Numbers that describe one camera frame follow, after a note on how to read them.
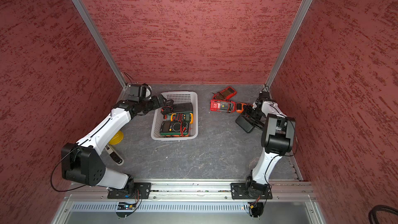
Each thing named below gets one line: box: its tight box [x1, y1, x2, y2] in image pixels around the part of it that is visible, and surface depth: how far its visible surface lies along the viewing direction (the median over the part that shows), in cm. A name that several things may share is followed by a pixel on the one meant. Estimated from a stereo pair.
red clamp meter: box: [209, 99, 236, 114], surface depth 103 cm
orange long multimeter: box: [235, 102, 248, 114], surface depth 104 cm
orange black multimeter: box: [161, 134, 190, 138], surface depth 90 cm
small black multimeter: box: [160, 105, 174, 115], surface depth 96 cm
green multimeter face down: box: [172, 102, 194, 115], surface depth 105 cm
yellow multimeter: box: [170, 112, 194, 124], surface depth 99 cm
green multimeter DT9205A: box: [159, 120, 190, 136], surface depth 89 cm
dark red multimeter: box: [212, 86, 238, 101], surface depth 112 cm
